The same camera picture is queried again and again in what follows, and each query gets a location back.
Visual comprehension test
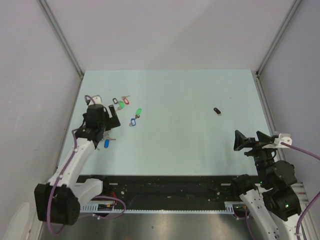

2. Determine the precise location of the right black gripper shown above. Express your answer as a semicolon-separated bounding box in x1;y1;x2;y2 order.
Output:
232;129;278;186

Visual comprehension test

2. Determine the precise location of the blue tag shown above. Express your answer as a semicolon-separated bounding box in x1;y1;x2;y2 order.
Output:
104;139;110;149

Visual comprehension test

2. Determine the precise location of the metal disc keyring organiser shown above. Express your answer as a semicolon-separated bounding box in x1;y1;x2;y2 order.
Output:
103;131;116;141

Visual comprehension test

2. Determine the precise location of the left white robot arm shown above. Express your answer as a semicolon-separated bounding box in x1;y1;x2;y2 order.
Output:
34;103;121;225

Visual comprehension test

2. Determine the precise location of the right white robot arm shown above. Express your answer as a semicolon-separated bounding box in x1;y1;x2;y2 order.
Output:
230;130;302;240

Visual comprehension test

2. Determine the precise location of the blue tag key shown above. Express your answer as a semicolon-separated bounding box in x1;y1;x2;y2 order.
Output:
129;118;137;127

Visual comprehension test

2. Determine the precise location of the green tag key upper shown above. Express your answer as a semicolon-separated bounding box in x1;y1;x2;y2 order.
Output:
116;101;126;111

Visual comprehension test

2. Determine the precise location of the green tag key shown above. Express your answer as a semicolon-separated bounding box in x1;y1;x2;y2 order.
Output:
116;101;126;111
135;108;142;119

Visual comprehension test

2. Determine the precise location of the green tag key lower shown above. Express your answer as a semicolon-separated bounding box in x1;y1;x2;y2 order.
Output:
135;108;142;119

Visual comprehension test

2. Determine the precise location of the red tag key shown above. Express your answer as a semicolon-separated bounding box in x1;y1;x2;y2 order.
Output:
121;95;130;105

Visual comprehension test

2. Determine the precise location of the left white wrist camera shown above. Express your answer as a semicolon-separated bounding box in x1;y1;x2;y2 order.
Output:
92;95;103;105

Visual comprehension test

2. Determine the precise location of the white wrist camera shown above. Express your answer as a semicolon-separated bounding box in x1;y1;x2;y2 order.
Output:
92;95;103;105
272;133;293;149

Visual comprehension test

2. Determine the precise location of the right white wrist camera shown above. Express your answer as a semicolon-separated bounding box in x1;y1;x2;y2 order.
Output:
272;133;293;149

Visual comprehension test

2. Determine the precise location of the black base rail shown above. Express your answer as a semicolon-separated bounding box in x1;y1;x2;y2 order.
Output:
76;175;240;204

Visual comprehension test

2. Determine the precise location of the white slotted cable duct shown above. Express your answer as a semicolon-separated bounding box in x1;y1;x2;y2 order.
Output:
79;201;248;215

